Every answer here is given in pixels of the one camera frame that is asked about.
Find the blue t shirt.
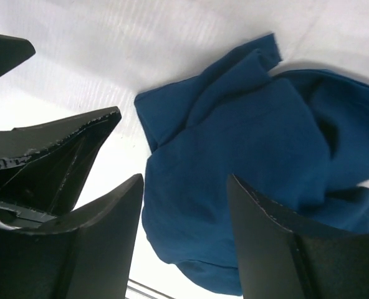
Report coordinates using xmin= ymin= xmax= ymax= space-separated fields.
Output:
xmin=134 ymin=34 xmax=369 ymax=296

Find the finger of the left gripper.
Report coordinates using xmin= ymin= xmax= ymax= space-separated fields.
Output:
xmin=0 ymin=107 xmax=122 ymax=230
xmin=0 ymin=34 xmax=36 ymax=77

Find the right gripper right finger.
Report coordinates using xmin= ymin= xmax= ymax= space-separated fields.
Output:
xmin=227 ymin=175 xmax=369 ymax=299

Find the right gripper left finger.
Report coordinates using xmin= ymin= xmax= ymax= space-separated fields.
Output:
xmin=0 ymin=174 xmax=143 ymax=298

